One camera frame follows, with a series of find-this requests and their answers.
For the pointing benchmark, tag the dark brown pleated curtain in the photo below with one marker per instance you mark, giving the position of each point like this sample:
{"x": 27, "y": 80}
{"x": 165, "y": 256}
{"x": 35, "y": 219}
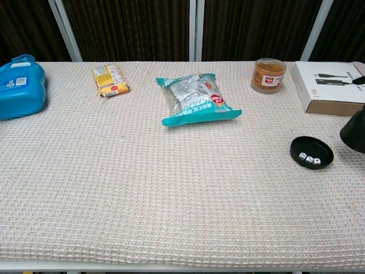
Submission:
{"x": 345, "y": 28}
{"x": 134, "y": 28}
{"x": 25, "y": 28}
{"x": 253, "y": 28}

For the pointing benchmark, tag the white table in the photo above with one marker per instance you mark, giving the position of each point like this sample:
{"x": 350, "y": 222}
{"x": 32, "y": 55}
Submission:
{"x": 182, "y": 268}

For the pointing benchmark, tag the robot right five-finger hand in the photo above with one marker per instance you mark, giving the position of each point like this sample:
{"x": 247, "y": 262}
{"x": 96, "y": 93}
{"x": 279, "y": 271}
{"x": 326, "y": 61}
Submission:
{"x": 360, "y": 80}

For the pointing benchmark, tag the yellow biscuit packet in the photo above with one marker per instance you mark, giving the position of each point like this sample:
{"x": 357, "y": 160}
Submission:
{"x": 111, "y": 80}

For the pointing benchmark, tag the clear jar of rubber bands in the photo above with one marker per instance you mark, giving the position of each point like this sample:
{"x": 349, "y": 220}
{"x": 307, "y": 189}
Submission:
{"x": 268, "y": 75}

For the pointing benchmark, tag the white metal frame post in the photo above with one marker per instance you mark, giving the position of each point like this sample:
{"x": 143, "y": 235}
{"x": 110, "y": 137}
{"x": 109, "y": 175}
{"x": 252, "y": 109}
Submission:
{"x": 196, "y": 31}
{"x": 67, "y": 31}
{"x": 316, "y": 31}

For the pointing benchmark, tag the black round tray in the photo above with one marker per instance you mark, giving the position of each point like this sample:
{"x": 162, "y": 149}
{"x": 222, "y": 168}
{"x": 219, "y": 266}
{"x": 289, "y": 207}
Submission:
{"x": 310, "y": 145}

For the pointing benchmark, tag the beige waffle tablecloth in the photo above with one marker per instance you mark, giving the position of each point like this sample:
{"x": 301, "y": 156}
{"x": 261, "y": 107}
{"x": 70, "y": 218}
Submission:
{"x": 142, "y": 185}

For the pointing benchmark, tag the white die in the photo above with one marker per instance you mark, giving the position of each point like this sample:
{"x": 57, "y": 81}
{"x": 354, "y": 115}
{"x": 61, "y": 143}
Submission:
{"x": 316, "y": 161}
{"x": 308, "y": 160}
{"x": 302, "y": 156}

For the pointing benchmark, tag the black round object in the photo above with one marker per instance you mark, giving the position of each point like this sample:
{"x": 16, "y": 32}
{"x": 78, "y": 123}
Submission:
{"x": 355, "y": 128}

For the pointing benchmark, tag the teal snack bag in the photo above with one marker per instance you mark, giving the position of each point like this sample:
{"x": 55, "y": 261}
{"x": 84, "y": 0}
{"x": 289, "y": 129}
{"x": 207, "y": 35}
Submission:
{"x": 194, "y": 100}

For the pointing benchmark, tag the blue detergent pump bottle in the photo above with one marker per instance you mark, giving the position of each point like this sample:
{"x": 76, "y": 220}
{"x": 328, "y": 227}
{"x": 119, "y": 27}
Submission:
{"x": 20, "y": 91}

